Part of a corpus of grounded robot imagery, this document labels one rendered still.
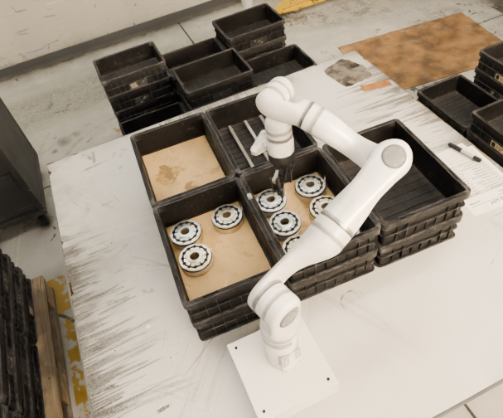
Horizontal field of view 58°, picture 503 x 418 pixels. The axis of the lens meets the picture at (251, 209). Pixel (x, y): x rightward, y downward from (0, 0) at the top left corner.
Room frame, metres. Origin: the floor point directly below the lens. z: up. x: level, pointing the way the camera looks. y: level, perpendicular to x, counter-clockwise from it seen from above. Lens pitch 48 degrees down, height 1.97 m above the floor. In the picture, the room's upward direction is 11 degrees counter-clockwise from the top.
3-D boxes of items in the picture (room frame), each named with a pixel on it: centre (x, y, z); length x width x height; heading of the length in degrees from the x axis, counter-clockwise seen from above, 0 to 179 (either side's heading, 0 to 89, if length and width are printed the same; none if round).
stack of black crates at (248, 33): (2.81, -0.22, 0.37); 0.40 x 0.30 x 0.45; 105
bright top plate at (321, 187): (1.04, -0.21, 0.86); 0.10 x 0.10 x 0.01
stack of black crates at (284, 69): (2.42, -0.32, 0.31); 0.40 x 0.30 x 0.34; 105
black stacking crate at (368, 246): (0.92, -0.17, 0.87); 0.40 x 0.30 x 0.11; 12
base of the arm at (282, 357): (0.52, -0.01, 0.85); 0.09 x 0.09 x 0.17; 27
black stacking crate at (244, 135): (1.31, -0.08, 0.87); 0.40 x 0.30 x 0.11; 12
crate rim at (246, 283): (0.85, 0.12, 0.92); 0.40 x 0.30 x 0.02; 12
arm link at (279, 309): (0.51, -0.01, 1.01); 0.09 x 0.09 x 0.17; 32
